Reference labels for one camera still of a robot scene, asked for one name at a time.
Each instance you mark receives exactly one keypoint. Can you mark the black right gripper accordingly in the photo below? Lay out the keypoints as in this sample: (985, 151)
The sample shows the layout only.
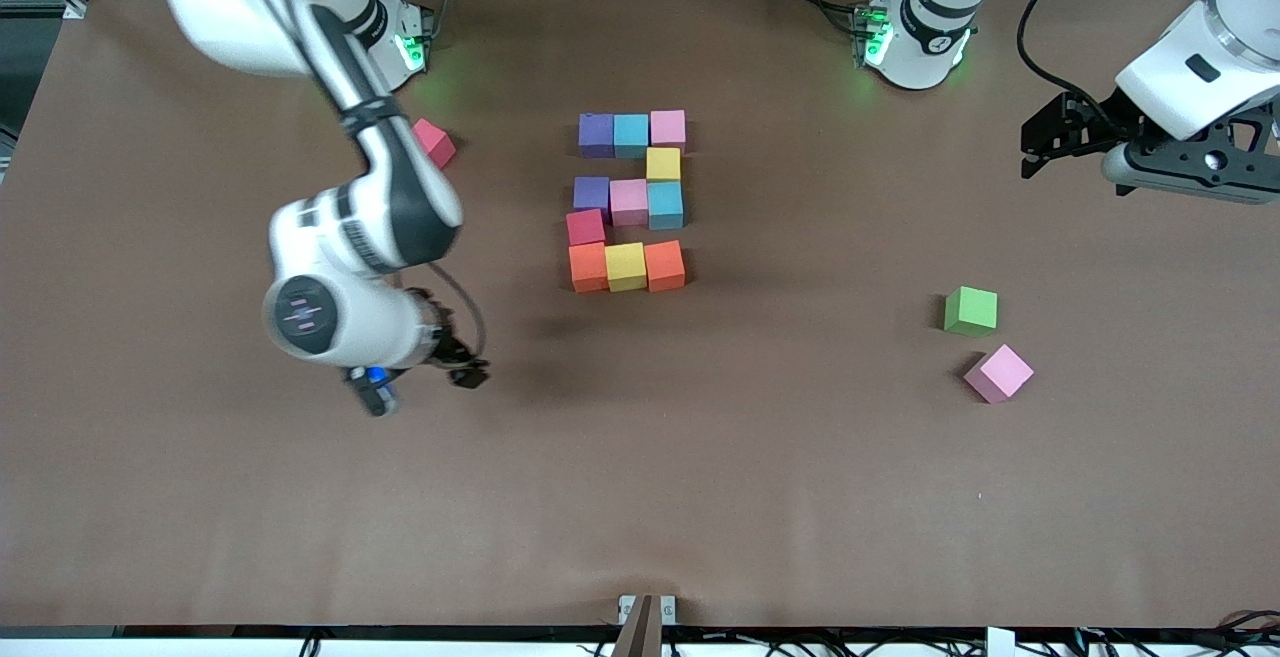
(449, 349)

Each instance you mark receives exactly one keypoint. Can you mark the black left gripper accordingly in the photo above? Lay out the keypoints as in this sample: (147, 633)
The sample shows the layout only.
(1093, 127)

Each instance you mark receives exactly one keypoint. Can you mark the orange foam cube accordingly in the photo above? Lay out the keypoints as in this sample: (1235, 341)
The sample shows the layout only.
(588, 268)
(665, 266)

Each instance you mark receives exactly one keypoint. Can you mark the red foam cube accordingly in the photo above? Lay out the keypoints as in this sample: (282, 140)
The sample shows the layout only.
(437, 142)
(586, 227)

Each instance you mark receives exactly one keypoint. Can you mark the yellow foam cube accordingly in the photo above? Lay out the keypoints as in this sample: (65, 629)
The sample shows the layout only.
(626, 267)
(663, 164)

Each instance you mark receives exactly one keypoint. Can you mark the purple foam cube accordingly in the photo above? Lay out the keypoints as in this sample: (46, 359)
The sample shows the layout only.
(596, 135)
(591, 195)

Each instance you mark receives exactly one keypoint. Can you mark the pink foam cube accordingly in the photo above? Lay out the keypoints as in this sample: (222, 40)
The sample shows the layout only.
(998, 373)
(668, 129)
(629, 202)

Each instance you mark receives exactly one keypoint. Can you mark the blue foam cube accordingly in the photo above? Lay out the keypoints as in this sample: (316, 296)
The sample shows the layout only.
(665, 205)
(631, 136)

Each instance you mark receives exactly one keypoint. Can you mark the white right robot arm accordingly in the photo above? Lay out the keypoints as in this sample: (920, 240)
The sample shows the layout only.
(340, 317)

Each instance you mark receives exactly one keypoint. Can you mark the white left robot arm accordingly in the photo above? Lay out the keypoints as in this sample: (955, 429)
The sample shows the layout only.
(1200, 67)

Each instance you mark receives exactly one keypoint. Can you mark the green foam cube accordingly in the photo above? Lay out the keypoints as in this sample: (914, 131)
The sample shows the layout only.
(970, 311)

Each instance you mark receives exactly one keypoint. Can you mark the brown paper table cover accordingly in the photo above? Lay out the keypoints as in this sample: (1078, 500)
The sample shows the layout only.
(640, 497)

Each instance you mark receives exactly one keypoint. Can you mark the white label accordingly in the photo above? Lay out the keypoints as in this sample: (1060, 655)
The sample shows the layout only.
(1000, 643)

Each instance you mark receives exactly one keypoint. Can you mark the metal bracket with brown post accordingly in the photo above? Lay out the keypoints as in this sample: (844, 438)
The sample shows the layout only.
(645, 627)

